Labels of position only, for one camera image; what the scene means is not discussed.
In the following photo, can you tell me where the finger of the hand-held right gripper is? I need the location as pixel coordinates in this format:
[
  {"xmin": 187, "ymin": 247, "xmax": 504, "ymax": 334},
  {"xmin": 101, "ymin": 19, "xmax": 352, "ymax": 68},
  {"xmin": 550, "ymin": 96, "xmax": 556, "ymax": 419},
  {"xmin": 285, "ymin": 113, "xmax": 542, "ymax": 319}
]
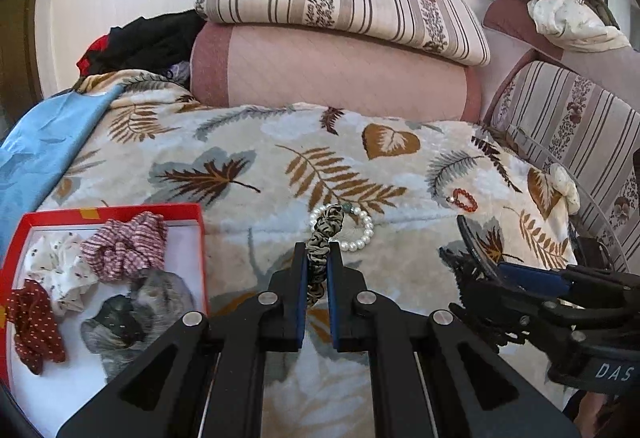
[
  {"xmin": 497, "ymin": 262, "xmax": 640, "ymax": 316},
  {"xmin": 447, "ymin": 275, "xmax": 603, "ymax": 361}
]

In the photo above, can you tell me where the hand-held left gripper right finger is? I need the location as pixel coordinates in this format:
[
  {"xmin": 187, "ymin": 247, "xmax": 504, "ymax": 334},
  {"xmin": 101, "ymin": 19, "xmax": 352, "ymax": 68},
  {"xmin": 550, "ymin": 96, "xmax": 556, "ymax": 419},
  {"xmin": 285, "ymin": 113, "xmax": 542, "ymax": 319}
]
[{"xmin": 327, "ymin": 243, "xmax": 583, "ymax": 438}]

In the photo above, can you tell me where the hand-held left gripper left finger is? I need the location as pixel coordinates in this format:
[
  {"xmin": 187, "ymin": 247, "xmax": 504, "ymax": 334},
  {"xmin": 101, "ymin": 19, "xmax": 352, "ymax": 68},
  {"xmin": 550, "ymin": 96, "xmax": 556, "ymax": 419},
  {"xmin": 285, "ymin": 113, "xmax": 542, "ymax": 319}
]
[{"xmin": 56, "ymin": 242, "xmax": 308, "ymax": 438}]

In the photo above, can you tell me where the black hair claw clip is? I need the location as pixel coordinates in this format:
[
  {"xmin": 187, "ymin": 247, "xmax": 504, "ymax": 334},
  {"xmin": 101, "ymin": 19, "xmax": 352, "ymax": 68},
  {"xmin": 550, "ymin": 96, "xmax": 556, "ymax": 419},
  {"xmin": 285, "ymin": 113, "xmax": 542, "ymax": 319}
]
[{"xmin": 440, "ymin": 214, "xmax": 506, "ymax": 289}]

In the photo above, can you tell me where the olive patterned scrunchie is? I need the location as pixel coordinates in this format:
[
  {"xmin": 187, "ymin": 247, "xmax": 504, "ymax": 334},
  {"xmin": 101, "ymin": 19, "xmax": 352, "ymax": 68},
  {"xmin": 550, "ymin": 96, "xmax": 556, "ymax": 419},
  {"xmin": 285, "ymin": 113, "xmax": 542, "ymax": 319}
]
[{"xmin": 306, "ymin": 204, "xmax": 347, "ymax": 309}]

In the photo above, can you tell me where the grey sheer scrunchie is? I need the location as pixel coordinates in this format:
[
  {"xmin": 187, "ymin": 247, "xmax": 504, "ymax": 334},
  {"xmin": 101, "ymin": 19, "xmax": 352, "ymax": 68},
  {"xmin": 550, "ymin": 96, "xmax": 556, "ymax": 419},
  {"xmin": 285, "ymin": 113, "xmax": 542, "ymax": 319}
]
[{"xmin": 80, "ymin": 268, "xmax": 197, "ymax": 381}]

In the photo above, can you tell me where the pink plaid scrunchie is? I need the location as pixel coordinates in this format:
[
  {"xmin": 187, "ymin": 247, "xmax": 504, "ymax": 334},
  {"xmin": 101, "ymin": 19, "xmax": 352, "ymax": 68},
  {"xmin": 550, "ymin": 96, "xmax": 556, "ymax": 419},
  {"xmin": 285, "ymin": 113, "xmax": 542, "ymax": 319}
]
[{"xmin": 80, "ymin": 211, "xmax": 169, "ymax": 282}]

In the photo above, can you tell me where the red cardboard box lid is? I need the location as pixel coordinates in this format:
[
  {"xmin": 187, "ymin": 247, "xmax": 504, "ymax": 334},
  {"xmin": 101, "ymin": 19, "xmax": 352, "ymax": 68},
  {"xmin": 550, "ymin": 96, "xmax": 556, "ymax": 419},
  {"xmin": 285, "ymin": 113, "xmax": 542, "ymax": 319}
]
[{"xmin": 0, "ymin": 203, "xmax": 210, "ymax": 424}]

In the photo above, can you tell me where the white cherry print scrunchie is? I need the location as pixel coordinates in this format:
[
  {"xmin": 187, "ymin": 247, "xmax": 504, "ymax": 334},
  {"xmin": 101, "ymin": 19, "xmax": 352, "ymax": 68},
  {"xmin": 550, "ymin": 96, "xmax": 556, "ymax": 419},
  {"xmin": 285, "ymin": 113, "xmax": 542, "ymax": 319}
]
[{"xmin": 25, "ymin": 231, "xmax": 101, "ymax": 319}]

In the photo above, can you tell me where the red polka dot scrunchie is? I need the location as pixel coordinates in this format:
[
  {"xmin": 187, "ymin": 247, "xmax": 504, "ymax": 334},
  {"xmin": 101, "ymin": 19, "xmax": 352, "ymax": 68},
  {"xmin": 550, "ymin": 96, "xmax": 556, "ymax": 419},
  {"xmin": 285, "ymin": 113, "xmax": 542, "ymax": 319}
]
[{"xmin": 5, "ymin": 279, "xmax": 67, "ymax": 375}]

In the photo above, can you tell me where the person's right hand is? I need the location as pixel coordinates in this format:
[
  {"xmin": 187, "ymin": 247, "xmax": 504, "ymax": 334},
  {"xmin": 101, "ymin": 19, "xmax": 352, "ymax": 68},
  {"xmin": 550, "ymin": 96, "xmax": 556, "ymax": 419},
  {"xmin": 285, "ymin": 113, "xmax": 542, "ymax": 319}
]
[{"xmin": 575, "ymin": 390, "xmax": 623, "ymax": 438}]

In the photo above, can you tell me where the small cream scrunchie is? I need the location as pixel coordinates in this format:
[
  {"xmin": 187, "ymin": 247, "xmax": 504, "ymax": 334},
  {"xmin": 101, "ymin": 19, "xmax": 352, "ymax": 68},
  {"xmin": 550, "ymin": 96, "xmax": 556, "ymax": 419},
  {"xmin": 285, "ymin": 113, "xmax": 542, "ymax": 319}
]
[{"xmin": 549, "ymin": 163, "xmax": 582, "ymax": 214}]

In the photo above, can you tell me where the leaf print blanket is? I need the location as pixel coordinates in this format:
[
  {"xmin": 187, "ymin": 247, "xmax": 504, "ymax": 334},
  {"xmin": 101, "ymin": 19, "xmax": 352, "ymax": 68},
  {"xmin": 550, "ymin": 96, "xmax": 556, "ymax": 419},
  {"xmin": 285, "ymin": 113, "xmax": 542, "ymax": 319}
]
[{"xmin": 50, "ymin": 68, "xmax": 581, "ymax": 438}]

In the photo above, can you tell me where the striped floral sofa backrest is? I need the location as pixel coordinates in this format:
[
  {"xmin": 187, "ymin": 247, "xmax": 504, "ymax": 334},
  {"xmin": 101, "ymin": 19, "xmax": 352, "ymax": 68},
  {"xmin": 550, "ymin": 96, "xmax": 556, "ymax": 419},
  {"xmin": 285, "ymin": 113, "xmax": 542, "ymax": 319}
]
[{"xmin": 482, "ymin": 61, "xmax": 640, "ymax": 269}]

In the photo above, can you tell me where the pink bolster cushion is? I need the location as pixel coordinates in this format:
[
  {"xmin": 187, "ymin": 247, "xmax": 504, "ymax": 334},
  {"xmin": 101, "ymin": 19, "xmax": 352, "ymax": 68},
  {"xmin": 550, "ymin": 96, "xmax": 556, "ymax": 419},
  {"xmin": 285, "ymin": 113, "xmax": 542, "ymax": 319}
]
[{"xmin": 190, "ymin": 22, "xmax": 482, "ymax": 123}]

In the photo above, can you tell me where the pink sofa armrest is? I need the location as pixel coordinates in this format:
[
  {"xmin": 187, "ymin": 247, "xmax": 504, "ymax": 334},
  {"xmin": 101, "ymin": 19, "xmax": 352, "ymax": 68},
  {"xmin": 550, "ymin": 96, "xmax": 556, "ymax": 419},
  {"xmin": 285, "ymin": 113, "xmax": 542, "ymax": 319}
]
[{"xmin": 482, "ymin": 0, "xmax": 633, "ymax": 84}]

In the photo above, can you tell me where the light blue cloth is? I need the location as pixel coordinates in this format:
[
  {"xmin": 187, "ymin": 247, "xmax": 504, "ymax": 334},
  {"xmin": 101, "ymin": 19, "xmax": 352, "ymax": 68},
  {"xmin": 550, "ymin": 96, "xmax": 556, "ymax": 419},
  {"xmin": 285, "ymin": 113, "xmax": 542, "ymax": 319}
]
[{"xmin": 0, "ymin": 86, "xmax": 123, "ymax": 244}]

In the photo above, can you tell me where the black clothing pile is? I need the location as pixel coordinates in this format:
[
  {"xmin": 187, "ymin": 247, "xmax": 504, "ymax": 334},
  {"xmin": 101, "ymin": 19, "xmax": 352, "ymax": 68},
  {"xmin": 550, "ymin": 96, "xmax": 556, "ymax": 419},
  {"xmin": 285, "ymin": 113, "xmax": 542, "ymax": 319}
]
[{"xmin": 105, "ymin": 10, "xmax": 206, "ymax": 79}]

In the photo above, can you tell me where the red cloth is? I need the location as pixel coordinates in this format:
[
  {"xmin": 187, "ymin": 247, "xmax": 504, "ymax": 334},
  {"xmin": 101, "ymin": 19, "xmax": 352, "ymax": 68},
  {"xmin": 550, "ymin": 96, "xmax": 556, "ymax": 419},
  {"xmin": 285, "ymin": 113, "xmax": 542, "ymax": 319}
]
[{"xmin": 76, "ymin": 35, "xmax": 113, "ymax": 76}]

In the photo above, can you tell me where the wooden glass door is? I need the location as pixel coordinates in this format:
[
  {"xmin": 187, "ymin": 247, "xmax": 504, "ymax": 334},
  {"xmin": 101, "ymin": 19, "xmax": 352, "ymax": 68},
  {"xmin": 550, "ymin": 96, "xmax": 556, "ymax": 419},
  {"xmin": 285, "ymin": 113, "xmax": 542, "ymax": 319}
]
[{"xmin": 0, "ymin": 0, "xmax": 56, "ymax": 129}]

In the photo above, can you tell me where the white pearl bracelet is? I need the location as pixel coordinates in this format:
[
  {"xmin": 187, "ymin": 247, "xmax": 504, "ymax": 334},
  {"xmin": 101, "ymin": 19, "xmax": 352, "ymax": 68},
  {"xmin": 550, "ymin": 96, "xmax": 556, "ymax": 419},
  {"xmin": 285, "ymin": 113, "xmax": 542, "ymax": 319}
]
[{"xmin": 307, "ymin": 204, "xmax": 375, "ymax": 252}]

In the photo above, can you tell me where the red bead bracelet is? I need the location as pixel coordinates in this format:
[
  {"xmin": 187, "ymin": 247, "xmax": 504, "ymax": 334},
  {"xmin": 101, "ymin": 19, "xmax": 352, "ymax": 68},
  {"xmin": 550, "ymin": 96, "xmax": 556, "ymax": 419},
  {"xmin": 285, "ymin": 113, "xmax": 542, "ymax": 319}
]
[{"xmin": 446, "ymin": 188, "xmax": 478, "ymax": 213}]

